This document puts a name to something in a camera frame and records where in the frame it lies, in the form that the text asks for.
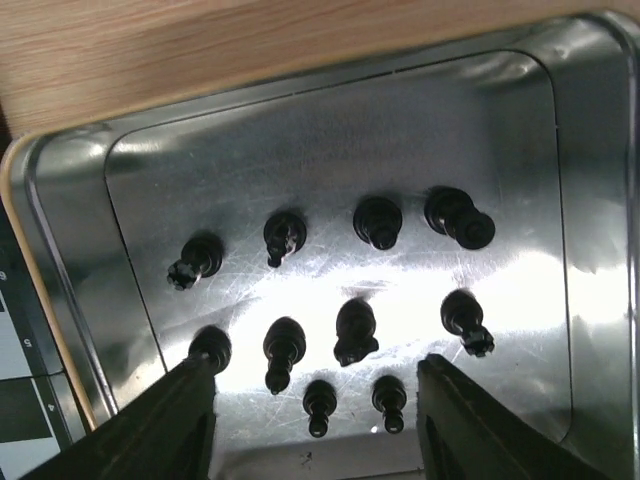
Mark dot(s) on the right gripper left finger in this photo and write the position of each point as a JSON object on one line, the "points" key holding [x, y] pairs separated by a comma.
{"points": [[165, 433]]}

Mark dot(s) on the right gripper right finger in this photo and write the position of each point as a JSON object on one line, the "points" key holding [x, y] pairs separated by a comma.
{"points": [[464, 432]]}

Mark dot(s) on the folding chess board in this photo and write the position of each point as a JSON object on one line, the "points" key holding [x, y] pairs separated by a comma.
{"points": [[39, 413]]}

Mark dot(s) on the gold tin with chess pieces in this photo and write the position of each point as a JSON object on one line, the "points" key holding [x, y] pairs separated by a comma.
{"points": [[538, 124]]}

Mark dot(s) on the black pawn in tin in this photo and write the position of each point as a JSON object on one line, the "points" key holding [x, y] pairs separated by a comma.
{"points": [[319, 402], [389, 398]]}

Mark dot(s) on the black queen in tin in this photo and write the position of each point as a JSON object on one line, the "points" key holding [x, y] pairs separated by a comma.
{"points": [[215, 344]]}

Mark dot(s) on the black rook in tin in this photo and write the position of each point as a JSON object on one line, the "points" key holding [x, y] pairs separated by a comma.
{"points": [[201, 257], [462, 316]]}

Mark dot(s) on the black bishop in tin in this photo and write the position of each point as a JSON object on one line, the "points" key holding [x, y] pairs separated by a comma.
{"points": [[377, 221], [284, 345]]}

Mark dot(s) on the black knight in tin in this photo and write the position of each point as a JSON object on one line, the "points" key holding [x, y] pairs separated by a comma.
{"points": [[284, 233], [355, 331]]}

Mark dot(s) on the black king in tin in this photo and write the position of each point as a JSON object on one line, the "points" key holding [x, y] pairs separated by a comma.
{"points": [[451, 212]]}

